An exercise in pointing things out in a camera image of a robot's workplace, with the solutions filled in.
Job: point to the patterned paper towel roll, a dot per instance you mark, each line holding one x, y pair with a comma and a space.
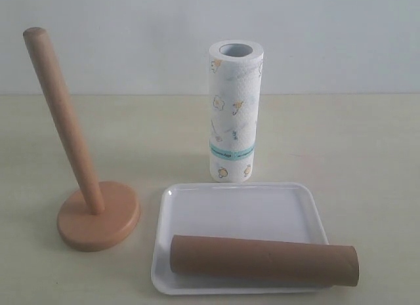
235, 75

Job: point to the brown cardboard tube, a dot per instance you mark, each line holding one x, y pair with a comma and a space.
290, 262

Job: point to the wooden paper towel holder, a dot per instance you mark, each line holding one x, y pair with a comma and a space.
100, 214

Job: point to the white plastic tray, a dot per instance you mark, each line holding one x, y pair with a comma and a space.
270, 211

